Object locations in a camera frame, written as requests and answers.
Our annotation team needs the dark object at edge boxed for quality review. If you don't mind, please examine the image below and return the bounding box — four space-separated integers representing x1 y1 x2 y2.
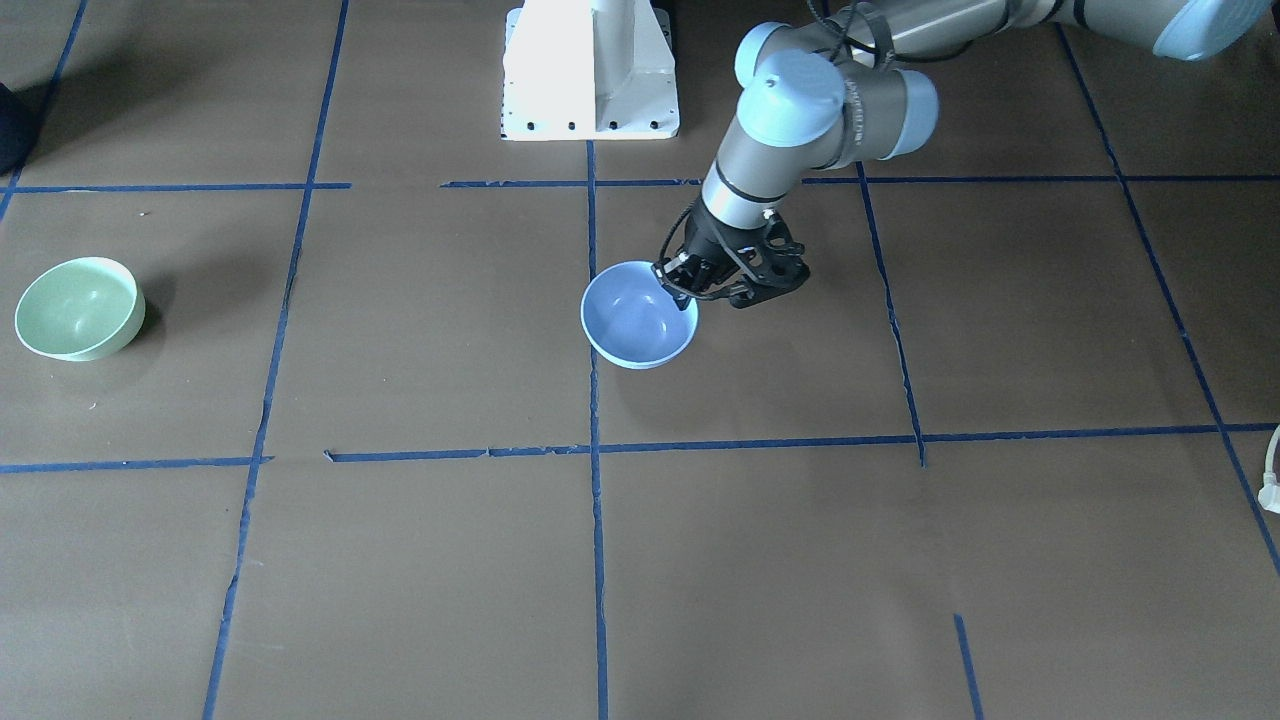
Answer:
0 85 38 174

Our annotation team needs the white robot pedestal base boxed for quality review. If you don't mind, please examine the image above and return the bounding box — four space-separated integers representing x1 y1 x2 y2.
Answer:
499 1 681 142

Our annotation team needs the white power cable plug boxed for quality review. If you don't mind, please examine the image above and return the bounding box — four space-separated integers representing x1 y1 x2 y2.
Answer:
1256 425 1280 515

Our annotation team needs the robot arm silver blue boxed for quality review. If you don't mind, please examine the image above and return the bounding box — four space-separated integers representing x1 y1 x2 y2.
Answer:
652 1 1268 309

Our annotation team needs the green bowl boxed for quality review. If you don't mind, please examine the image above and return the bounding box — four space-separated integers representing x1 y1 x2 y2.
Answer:
14 258 146 363

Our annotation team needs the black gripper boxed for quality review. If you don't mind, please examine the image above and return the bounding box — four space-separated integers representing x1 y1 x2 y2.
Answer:
652 200 812 313

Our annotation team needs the blue bowl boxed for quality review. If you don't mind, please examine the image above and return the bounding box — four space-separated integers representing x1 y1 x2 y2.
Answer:
579 260 700 370

